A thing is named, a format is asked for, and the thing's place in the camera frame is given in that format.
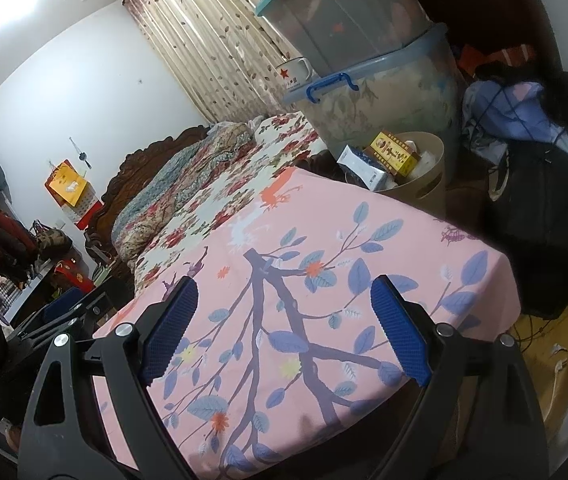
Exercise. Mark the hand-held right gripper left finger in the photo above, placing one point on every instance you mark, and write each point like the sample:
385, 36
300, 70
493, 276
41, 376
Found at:
168, 330

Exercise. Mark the pink leaf-print blanket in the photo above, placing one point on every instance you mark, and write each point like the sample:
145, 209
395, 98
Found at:
314, 260

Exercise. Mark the red gift box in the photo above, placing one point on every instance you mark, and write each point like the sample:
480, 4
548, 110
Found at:
73, 275

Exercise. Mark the dark wooden wardrobe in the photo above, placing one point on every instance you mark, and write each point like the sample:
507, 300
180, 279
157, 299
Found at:
464, 0

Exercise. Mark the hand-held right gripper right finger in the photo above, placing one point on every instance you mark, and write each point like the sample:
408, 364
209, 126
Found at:
401, 330

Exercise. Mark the yellow red wall calendar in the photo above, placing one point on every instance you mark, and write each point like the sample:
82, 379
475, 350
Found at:
71, 185

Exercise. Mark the beige patterned curtain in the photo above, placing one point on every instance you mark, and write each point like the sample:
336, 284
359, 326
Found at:
203, 35

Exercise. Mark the white enamel mug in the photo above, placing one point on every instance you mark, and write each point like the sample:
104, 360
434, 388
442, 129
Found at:
294, 75

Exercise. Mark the patchwork quilt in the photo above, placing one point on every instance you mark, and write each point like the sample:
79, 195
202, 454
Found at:
173, 195

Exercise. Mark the black bag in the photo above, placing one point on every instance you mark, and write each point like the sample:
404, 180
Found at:
539, 230

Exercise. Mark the brown handbag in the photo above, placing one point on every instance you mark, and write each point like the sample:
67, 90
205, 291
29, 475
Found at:
53, 242

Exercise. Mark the white tissue pack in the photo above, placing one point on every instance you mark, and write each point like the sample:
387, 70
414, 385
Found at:
361, 167

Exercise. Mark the teal-rimmed clear storage box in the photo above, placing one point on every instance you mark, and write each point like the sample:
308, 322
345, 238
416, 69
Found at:
344, 10

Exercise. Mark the pile of blue clothes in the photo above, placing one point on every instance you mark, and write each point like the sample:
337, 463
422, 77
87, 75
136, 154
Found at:
514, 110

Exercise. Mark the red floral bedsheet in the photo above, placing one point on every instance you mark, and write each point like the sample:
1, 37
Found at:
244, 175

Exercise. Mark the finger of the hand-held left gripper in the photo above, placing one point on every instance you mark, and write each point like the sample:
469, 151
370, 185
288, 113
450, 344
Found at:
98, 305
61, 305

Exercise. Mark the carved wooden headboard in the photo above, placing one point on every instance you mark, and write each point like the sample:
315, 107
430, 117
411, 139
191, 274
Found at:
118, 180

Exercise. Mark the beige trash bin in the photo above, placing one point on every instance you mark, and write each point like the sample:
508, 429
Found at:
414, 192

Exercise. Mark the hanging dark clothes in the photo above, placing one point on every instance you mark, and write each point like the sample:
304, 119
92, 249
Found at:
3, 240

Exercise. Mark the red orange cloth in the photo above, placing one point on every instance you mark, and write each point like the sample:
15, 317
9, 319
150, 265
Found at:
494, 57

